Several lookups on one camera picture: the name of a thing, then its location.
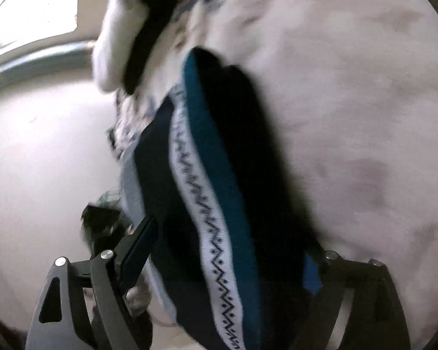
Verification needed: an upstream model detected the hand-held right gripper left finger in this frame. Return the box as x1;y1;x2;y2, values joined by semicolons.
25;215;158;350

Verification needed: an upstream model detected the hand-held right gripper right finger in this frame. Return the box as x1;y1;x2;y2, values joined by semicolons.
302;242;411;350

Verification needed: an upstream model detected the navy teal patterned garment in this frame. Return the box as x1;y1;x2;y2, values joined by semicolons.
120;47;327;350

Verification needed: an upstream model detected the black object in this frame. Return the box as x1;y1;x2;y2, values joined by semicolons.
79;189;134;263

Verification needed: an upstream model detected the white floral blanket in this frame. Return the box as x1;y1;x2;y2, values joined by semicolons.
92;0;438;350

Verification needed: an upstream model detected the dark cloth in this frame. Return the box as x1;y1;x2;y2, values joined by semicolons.
123;0;185;96

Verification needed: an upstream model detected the window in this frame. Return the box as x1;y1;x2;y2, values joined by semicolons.
0;0;97;95

